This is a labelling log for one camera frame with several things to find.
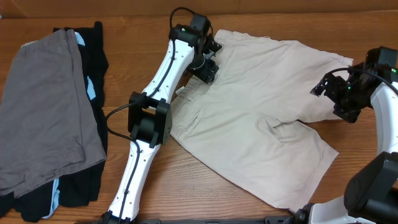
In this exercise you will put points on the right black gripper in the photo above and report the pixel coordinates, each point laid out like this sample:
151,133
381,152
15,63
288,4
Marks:
351,113

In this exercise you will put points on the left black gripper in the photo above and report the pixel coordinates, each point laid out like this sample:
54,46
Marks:
208,72

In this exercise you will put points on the beige khaki shorts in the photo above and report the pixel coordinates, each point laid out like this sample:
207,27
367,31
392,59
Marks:
251,125

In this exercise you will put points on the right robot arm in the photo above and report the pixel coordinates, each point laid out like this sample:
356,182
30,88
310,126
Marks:
370,196

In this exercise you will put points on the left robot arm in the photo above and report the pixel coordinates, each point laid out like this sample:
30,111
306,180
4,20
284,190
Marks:
190,49

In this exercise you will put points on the grey folded garment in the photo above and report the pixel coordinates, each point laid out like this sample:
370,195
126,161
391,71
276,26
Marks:
47,124

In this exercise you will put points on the black garment with blue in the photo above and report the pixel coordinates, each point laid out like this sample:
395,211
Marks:
81,188

